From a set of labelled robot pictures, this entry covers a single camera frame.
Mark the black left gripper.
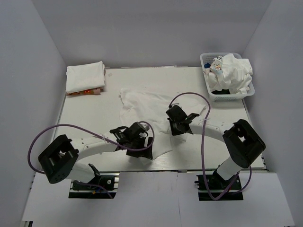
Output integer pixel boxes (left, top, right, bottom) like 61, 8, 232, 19
126, 135, 153, 159

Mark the folded patterned pink t-shirt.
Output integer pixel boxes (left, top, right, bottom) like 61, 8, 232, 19
67, 87, 104, 96

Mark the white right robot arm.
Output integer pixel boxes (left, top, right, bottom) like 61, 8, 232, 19
166, 105, 266, 189

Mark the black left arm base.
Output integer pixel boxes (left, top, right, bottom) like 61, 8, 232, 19
68, 174, 119, 199

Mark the green t-shirt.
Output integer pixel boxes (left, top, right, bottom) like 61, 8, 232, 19
212, 89, 230, 95

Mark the white printed t-shirt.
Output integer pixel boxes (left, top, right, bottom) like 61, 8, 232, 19
204, 53, 253, 95

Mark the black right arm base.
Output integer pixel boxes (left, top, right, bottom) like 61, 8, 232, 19
195, 175, 244, 201

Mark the folded white t-shirt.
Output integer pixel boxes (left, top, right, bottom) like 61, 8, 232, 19
66, 61, 105, 94

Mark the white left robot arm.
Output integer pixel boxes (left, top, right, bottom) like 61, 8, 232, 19
38, 122, 155, 189

